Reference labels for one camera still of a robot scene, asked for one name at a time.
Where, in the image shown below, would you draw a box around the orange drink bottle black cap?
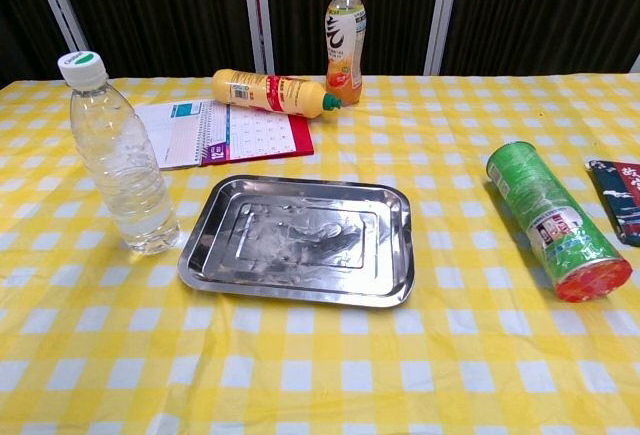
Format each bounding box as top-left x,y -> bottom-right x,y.
325,0 -> 367,107

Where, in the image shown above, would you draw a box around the yellow squeeze bottle green cap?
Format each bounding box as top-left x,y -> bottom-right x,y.
211,68 -> 343,120

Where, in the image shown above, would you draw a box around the green chips can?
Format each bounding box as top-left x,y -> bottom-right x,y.
486,140 -> 634,304

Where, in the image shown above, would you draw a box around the rectangular metal tray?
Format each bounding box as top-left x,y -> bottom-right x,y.
177,174 -> 415,309

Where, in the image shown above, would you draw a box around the dark blue printed box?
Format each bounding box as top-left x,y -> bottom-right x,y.
585,158 -> 640,249

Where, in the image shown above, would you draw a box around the yellow white checkered tablecloth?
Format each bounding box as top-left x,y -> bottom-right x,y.
0,72 -> 640,435

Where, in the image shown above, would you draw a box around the transparent water bottle white cap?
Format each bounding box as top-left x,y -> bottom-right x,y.
57,50 -> 181,256

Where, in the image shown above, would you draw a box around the spiral desk calendar red cover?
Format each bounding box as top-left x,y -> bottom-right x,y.
133,98 -> 315,171

